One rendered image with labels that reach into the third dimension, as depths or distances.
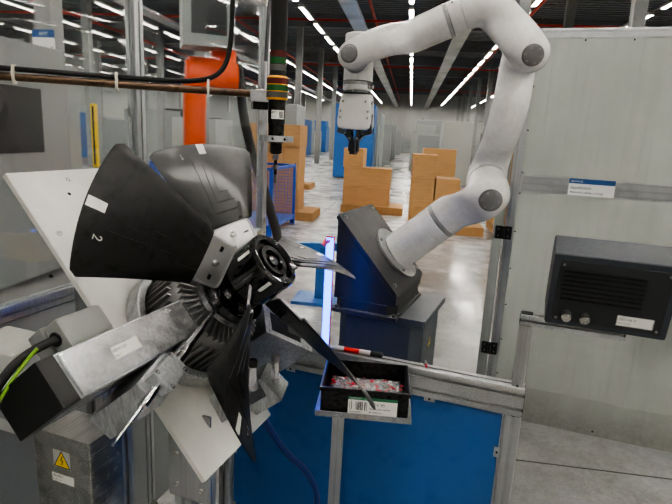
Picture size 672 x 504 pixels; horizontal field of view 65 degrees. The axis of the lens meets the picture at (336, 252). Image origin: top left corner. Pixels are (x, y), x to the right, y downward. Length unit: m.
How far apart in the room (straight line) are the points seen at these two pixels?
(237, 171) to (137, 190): 0.34
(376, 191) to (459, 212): 8.74
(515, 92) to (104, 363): 1.21
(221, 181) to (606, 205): 2.05
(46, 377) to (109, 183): 0.30
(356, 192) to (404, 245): 8.73
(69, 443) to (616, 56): 2.56
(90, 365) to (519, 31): 1.22
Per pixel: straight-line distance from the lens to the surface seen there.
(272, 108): 1.10
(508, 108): 1.56
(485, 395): 1.48
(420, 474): 1.65
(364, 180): 10.33
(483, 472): 1.61
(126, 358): 0.91
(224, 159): 1.22
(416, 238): 1.66
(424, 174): 8.58
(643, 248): 1.40
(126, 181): 0.91
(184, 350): 0.94
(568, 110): 2.79
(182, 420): 1.09
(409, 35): 1.53
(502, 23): 1.52
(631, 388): 3.07
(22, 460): 1.77
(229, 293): 1.04
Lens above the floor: 1.47
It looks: 13 degrees down
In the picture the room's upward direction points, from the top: 3 degrees clockwise
